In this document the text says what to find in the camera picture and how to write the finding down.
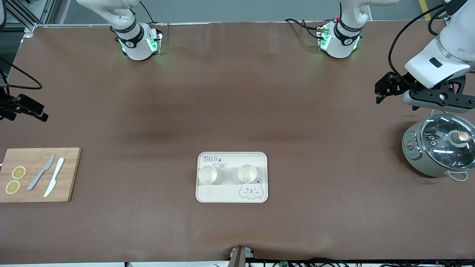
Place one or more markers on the grey plastic knife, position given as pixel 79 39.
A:
pixel 41 172

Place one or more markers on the lemon slice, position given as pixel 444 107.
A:
pixel 19 172
pixel 13 187

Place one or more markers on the cream bear print tray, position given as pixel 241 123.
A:
pixel 230 193

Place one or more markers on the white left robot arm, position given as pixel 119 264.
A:
pixel 441 55

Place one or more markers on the small grey mounting bracket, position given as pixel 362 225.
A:
pixel 239 257

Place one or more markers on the white plastic knife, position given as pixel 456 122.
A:
pixel 55 175

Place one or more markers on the glass pot lid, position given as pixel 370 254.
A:
pixel 438 137

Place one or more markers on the aluminium frame profile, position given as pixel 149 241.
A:
pixel 46 11

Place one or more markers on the wooden cutting board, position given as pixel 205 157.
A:
pixel 37 157

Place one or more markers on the white plastic cup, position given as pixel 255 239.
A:
pixel 247 173
pixel 207 175

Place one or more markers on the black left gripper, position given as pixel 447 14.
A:
pixel 401 82

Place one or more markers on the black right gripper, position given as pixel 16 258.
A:
pixel 8 105

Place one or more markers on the grey electric cooking pot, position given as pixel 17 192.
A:
pixel 419 163

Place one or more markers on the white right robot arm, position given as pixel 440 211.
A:
pixel 135 48

